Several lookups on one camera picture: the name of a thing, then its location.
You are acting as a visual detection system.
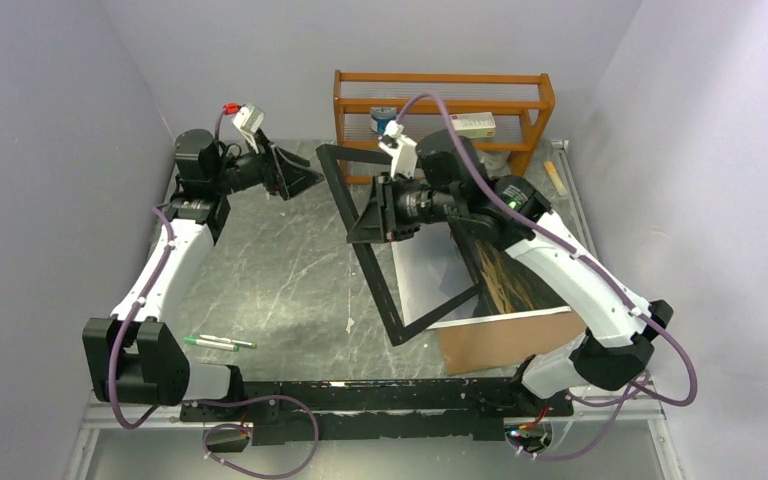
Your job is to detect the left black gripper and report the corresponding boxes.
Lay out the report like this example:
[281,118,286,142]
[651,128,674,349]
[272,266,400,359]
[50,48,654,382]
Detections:
[211,127,324,200]

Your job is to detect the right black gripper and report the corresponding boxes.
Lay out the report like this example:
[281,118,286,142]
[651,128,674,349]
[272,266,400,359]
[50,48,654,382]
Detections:
[349,170,464,242]

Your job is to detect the black wooden picture frame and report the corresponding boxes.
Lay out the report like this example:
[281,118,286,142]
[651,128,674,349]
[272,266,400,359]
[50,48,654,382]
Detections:
[315,144,480,346]

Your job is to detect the landscape photo print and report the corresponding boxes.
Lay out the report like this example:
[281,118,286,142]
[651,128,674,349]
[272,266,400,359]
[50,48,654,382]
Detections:
[391,223,571,329]

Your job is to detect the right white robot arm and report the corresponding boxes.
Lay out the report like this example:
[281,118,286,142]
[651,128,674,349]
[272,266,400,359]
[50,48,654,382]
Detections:
[347,126,673,415]

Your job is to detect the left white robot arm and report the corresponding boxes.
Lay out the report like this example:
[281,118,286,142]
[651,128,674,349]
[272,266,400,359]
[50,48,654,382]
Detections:
[82,129,323,420]

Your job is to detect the blue white tape roll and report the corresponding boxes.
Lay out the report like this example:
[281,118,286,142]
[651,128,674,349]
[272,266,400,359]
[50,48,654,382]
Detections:
[370,106,398,135]

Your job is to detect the white red small box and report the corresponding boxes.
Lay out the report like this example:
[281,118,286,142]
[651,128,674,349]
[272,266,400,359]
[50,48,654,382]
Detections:
[450,112,497,139]

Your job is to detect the brown cardboard backing board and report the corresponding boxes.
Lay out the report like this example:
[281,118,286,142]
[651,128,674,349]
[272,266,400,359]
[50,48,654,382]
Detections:
[437,308,585,375]

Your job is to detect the green capped marker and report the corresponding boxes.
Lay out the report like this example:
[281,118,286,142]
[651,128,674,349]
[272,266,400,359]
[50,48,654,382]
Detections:
[199,334,258,350]
[183,337,239,352]

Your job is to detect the small wooden stick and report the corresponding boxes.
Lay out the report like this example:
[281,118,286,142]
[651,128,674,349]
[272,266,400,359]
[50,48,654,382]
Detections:
[543,161,568,197]

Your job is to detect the orange wooden shelf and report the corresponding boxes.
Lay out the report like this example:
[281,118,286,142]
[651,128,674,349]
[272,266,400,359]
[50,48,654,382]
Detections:
[332,70,556,175]

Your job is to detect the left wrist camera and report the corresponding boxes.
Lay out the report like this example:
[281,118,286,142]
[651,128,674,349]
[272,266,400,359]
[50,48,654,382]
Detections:
[224,103,265,151]

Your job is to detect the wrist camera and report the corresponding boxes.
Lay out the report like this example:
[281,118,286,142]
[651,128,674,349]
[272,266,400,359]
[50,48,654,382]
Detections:
[224,103,265,151]
[378,120,418,179]

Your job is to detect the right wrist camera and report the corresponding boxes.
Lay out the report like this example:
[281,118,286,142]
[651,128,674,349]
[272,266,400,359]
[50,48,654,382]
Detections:
[378,120,418,179]

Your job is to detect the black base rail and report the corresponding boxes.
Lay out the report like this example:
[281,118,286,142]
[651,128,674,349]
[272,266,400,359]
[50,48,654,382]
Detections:
[180,377,574,446]

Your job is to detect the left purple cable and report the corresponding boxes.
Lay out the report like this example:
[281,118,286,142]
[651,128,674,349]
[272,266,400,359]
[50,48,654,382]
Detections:
[106,205,322,480]

